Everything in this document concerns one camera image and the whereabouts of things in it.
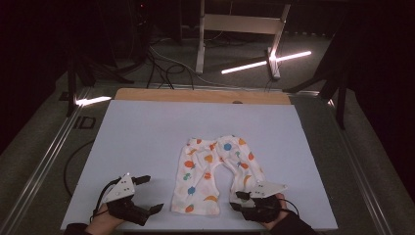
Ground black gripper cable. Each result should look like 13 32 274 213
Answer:
285 198 300 217
89 176 122 223

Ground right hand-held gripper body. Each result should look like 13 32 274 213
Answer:
229 180 289 224

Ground person's right hand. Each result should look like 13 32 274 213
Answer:
259 192 290 231

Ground aluminium floor rail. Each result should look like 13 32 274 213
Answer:
326 97 394 235
0 86 93 235

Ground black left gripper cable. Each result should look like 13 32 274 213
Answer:
89 176 122 223

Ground white floor cable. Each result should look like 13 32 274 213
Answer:
149 45 239 90

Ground white desk frame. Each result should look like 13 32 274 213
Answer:
195 0 293 81

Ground black looped cable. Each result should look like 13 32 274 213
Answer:
63 139 96 198

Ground white fruit-print pants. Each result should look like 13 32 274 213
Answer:
169 134 267 216

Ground wooden table board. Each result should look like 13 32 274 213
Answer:
115 87 292 106

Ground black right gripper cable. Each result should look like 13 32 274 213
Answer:
285 198 300 217

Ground light blue table mat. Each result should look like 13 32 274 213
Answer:
60 99 339 232

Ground person's left hand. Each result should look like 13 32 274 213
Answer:
85 204 127 235

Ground black tripod stand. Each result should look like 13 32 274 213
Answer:
66 45 135 118
282 28 351 130

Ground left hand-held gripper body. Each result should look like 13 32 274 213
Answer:
102 172 152 227

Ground black floor cables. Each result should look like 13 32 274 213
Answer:
145 38 197 91

